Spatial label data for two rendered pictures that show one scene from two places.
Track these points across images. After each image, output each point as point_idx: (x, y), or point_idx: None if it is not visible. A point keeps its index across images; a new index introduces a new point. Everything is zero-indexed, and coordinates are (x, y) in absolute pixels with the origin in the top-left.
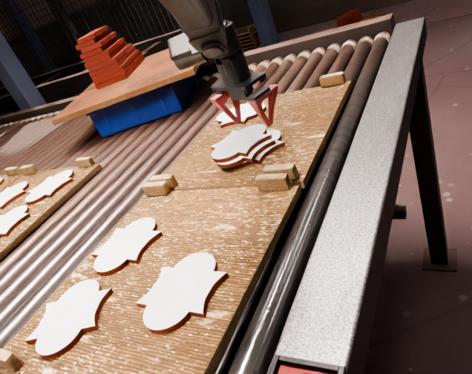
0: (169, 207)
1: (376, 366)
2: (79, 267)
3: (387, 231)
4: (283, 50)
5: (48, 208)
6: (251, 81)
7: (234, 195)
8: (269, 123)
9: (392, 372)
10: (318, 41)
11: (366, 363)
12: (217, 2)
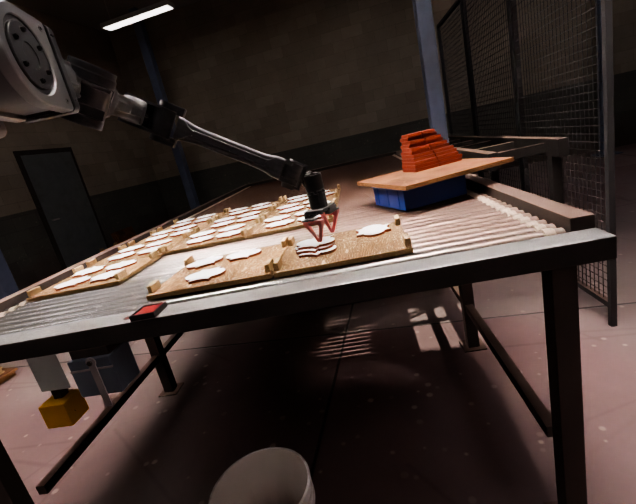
0: (270, 252)
1: (403, 488)
2: None
3: (248, 314)
4: (514, 200)
5: (290, 227)
6: (310, 211)
7: None
8: (318, 240)
9: (402, 501)
10: (530, 207)
11: (403, 480)
12: (289, 164)
